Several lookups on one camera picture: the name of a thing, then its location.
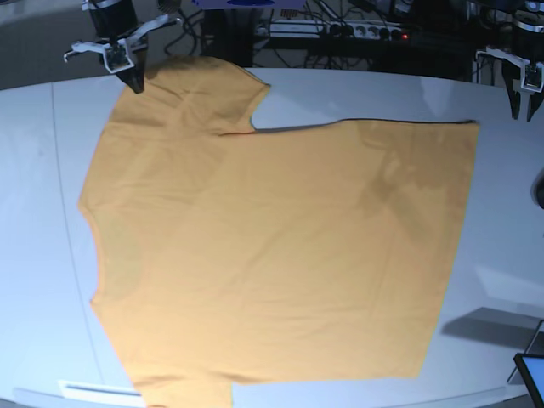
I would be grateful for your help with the tablet on stand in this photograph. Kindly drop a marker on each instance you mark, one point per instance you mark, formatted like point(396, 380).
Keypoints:
point(528, 370)

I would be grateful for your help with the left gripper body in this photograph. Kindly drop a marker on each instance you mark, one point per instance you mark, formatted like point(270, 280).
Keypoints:
point(527, 39)

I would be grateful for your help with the white power strip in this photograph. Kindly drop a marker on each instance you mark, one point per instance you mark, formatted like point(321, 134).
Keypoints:
point(350, 29)

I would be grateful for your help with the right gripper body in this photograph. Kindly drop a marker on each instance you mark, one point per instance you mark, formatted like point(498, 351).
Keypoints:
point(112, 20)

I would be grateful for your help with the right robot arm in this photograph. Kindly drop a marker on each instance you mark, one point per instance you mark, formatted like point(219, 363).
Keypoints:
point(116, 20)

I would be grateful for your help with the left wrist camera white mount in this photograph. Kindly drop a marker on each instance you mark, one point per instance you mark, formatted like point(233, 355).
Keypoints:
point(531, 73)

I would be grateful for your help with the orange T-shirt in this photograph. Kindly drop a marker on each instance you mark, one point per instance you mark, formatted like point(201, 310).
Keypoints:
point(228, 255)

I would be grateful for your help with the dark round object right edge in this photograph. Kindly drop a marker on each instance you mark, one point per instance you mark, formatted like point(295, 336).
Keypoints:
point(537, 189)

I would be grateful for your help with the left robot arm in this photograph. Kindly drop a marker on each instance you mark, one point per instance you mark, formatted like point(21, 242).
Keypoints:
point(497, 17)

